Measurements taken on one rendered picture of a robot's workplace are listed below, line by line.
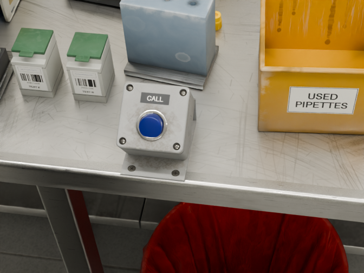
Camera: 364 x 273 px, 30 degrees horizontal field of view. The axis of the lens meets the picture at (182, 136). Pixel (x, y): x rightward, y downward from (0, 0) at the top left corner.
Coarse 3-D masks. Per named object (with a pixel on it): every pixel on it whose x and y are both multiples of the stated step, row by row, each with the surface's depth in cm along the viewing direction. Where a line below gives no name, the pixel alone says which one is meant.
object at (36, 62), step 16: (32, 32) 78; (48, 32) 78; (16, 48) 77; (32, 48) 77; (48, 48) 77; (16, 64) 77; (32, 64) 77; (48, 64) 78; (32, 80) 79; (48, 80) 78; (48, 96) 81
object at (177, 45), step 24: (144, 0) 76; (192, 0) 76; (144, 24) 77; (168, 24) 76; (192, 24) 75; (144, 48) 80; (168, 48) 79; (192, 48) 78; (216, 48) 84; (144, 72) 81; (168, 72) 81; (192, 72) 81
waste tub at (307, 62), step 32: (288, 0) 77; (320, 0) 77; (352, 0) 77; (288, 32) 81; (320, 32) 81; (352, 32) 80; (288, 64) 81; (320, 64) 81; (352, 64) 81; (288, 96) 71; (320, 96) 71; (352, 96) 70; (288, 128) 75; (320, 128) 75; (352, 128) 74
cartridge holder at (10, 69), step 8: (0, 48) 81; (0, 56) 80; (8, 56) 82; (0, 64) 80; (8, 64) 83; (0, 72) 80; (8, 72) 82; (0, 80) 81; (8, 80) 83; (0, 88) 80; (0, 96) 81
